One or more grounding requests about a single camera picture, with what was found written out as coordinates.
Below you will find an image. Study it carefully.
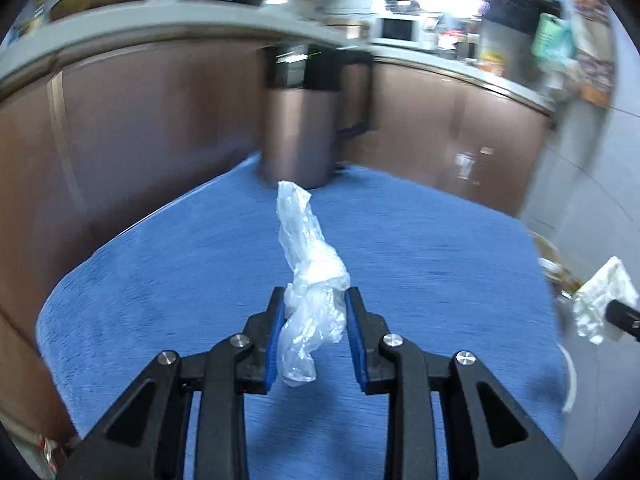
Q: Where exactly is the brown kitchen cabinet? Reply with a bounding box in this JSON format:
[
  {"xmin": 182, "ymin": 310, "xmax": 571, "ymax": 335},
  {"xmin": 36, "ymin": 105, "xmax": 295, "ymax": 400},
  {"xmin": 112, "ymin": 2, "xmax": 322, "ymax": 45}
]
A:
[{"xmin": 0, "ymin": 35, "xmax": 553, "ymax": 451}]

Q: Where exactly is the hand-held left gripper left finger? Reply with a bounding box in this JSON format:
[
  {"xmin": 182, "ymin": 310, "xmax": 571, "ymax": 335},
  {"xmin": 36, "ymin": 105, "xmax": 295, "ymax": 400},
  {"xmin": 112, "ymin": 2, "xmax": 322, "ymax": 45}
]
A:
[{"xmin": 57, "ymin": 286, "xmax": 287, "ymax": 480}]

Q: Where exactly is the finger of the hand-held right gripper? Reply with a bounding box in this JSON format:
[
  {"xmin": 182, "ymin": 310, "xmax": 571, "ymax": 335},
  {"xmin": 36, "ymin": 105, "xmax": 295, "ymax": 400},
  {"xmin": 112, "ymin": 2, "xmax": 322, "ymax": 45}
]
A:
[{"xmin": 602, "ymin": 300, "xmax": 640, "ymax": 343}]

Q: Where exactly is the white microwave oven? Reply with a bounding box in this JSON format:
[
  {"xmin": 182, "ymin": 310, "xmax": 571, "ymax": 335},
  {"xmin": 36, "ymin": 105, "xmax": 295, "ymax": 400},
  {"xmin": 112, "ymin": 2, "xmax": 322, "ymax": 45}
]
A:
[{"xmin": 375, "ymin": 15, "xmax": 421, "ymax": 43}]

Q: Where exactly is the black wire rack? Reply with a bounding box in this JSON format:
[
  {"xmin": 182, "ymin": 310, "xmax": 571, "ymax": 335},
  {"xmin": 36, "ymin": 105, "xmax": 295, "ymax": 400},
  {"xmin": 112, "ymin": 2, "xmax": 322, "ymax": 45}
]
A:
[{"xmin": 480, "ymin": 0, "xmax": 561, "ymax": 66}]

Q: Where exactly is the red printed wrapper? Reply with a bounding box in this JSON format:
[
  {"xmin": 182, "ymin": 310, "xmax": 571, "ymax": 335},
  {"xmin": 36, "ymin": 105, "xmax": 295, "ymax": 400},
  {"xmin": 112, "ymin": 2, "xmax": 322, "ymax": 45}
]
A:
[{"xmin": 37, "ymin": 435, "xmax": 71, "ymax": 471}]

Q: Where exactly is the green plastic basket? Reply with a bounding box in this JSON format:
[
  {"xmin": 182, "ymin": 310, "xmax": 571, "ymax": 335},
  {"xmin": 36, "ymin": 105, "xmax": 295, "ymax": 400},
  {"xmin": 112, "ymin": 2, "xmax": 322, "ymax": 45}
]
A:
[{"xmin": 530, "ymin": 12, "xmax": 576, "ymax": 61}]

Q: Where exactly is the clear plastic bag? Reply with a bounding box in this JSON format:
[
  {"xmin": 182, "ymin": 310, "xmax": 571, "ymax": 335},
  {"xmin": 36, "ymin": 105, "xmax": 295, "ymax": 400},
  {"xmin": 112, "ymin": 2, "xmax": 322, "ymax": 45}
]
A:
[{"xmin": 276, "ymin": 180, "xmax": 351, "ymax": 387}]

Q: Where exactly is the white tissue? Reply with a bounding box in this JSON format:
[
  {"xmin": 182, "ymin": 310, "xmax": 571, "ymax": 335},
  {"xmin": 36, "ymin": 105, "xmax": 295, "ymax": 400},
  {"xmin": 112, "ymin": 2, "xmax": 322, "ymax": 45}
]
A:
[{"xmin": 571, "ymin": 256, "xmax": 640, "ymax": 345}]

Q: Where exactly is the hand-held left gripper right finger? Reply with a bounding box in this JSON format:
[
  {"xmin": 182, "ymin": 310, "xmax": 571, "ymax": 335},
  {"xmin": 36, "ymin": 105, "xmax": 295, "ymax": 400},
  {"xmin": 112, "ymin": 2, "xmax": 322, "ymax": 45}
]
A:
[{"xmin": 344, "ymin": 286, "xmax": 581, "ymax": 480}]

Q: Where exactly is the grey kitchen countertop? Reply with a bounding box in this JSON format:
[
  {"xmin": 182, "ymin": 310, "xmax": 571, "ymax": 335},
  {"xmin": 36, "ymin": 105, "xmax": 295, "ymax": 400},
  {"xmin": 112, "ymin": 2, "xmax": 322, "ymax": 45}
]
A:
[{"xmin": 0, "ymin": 2, "xmax": 556, "ymax": 116}]

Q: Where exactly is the blue fleece towel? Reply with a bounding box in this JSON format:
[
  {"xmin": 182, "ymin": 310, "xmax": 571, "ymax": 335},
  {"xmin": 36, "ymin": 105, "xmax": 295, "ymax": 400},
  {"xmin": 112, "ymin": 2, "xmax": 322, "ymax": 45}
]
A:
[{"xmin": 35, "ymin": 152, "xmax": 568, "ymax": 480}]

